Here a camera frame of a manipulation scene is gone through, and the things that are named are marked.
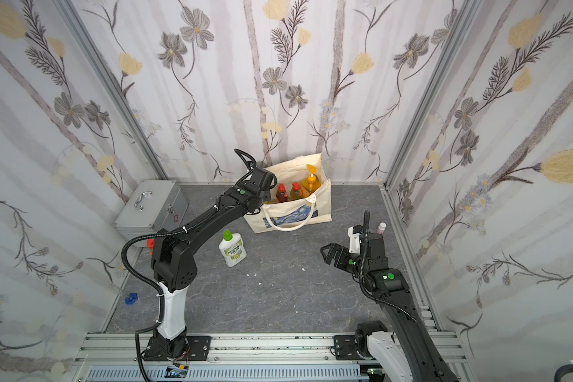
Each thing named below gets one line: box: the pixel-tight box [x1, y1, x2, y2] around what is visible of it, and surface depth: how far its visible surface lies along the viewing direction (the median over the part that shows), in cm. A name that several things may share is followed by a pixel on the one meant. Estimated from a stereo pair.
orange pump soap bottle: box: [300, 163, 322, 199], surface depth 97 cm
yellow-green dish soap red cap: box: [289, 182, 303, 200], surface depth 99 cm
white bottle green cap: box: [218, 229, 248, 268], surface depth 87 cm
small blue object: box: [124, 292, 138, 305], surface depth 86 cm
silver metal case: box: [113, 179, 189, 248], surface depth 94 cm
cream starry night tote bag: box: [243, 152, 332, 234], surface depth 93 cm
